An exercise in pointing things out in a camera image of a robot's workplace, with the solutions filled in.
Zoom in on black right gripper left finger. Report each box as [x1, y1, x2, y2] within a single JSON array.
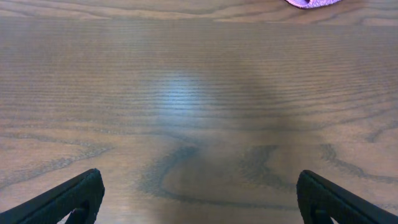
[[1, 169, 105, 224]]

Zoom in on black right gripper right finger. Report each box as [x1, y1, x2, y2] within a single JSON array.
[[296, 170, 397, 224]]

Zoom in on purple cloth in pile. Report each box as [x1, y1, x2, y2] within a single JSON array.
[[285, 0, 341, 9]]

